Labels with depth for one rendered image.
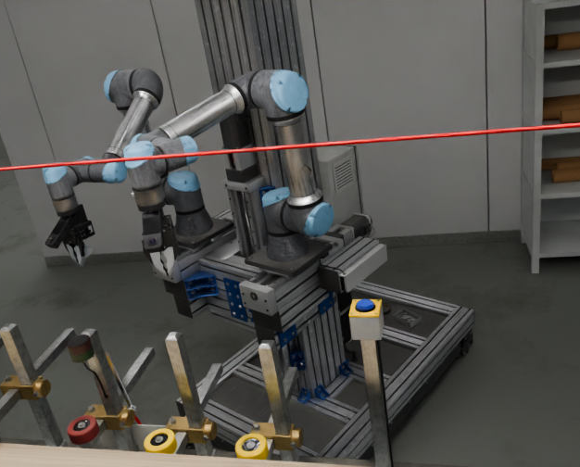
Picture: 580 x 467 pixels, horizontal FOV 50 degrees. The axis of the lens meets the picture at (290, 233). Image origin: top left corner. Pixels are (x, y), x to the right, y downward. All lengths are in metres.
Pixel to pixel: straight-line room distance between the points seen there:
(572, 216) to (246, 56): 2.78
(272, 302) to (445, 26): 2.36
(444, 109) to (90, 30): 2.33
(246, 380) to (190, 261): 0.77
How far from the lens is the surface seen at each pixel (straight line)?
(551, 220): 4.37
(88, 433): 1.83
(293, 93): 1.79
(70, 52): 4.51
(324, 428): 2.65
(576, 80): 4.09
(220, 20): 2.22
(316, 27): 3.96
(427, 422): 2.95
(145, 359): 2.11
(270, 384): 1.63
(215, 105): 1.83
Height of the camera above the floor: 2.00
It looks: 25 degrees down
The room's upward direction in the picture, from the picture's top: 9 degrees counter-clockwise
